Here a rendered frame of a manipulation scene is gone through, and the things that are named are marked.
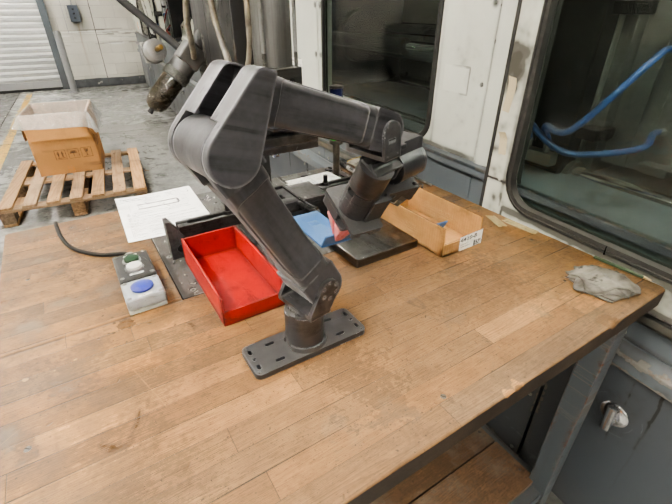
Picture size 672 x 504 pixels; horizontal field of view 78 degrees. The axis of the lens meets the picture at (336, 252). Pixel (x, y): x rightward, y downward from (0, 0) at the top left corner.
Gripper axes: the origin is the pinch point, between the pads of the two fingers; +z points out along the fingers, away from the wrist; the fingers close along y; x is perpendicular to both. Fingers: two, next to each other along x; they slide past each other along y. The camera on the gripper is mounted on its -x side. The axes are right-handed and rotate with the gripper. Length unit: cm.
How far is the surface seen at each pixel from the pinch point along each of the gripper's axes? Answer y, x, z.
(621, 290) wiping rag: -33, -43, -10
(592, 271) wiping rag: -27, -44, -7
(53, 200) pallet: 206, 60, 227
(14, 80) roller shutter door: 770, 96, 560
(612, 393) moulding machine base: -53, -58, 18
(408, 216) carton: 3.9, -24.5, 7.7
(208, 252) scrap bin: 15.2, 18.8, 20.6
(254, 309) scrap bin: -5.6, 18.2, 7.7
